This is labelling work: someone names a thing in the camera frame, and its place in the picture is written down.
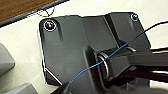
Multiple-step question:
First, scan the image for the black robot torso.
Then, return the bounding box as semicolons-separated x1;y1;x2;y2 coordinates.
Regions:
83;46;168;94

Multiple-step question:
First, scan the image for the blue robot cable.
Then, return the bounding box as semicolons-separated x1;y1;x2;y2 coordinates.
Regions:
69;20;168;86

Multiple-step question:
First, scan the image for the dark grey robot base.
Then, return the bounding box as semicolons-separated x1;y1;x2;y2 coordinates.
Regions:
39;11;153;87

